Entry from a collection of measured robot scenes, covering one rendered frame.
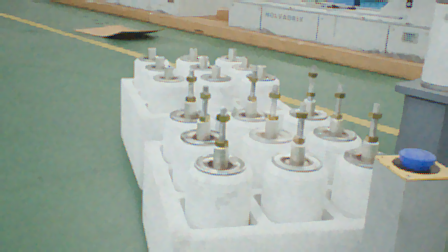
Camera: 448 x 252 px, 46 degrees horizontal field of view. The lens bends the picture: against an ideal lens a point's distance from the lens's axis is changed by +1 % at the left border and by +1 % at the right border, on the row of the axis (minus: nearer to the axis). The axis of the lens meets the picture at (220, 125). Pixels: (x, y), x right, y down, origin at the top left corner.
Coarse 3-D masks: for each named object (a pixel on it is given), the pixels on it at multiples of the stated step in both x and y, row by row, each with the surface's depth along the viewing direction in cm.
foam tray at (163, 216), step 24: (144, 144) 103; (144, 168) 104; (168, 168) 92; (144, 192) 105; (168, 192) 83; (144, 216) 106; (168, 216) 75; (264, 216) 77; (336, 216) 78; (168, 240) 74; (192, 240) 70; (216, 240) 71; (240, 240) 72; (264, 240) 72; (288, 240) 73; (312, 240) 74; (336, 240) 75; (360, 240) 76
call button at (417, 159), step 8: (400, 152) 63; (408, 152) 62; (416, 152) 63; (424, 152) 63; (408, 160) 61; (416, 160) 61; (424, 160) 61; (432, 160) 61; (416, 168) 61; (424, 168) 61
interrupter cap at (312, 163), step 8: (280, 152) 81; (288, 152) 82; (272, 160) 78; (280, 160) 78; (288, 160) 79; (312, 160) 79; (320, 160) 79; (288, 168) 75; (296, 168) 76; (304, 168) 76; (312, 168) 76; (320, 168) 77
